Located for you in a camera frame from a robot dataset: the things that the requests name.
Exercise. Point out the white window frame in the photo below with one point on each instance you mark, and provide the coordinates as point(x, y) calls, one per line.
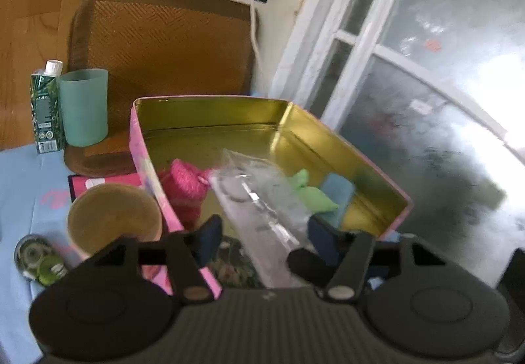
point(369, 40)

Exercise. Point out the green cloth pouch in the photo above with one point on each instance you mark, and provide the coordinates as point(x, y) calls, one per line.
point(311, 193)

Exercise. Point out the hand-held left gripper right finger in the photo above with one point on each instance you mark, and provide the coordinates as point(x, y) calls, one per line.
point(324, 241)

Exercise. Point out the light blue tablecloth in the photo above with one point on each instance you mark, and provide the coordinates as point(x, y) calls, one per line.
point(24, 232)

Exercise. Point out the blue sponge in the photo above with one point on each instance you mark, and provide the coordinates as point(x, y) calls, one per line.
point(338, 195)

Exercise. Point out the brown woven tray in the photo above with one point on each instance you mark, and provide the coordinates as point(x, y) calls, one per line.
point(160, 56)

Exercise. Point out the green drink carton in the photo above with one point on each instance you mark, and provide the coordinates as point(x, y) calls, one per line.
point(45, 109)

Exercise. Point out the teal plastic cup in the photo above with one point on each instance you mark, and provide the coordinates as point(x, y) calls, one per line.
point(84, 107)

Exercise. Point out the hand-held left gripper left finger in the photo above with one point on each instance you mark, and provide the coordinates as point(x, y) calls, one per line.
point(209, 239)

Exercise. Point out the pink knitted pouch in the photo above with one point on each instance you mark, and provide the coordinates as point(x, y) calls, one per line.
point(186, 191)

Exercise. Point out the tan round bowl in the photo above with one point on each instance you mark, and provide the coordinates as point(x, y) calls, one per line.
point(113, 214)

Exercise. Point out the clear plastic bag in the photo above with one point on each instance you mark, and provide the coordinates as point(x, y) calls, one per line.
point(262, 208)

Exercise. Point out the pink tin box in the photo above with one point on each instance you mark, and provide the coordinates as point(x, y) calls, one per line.
point(246, 150)

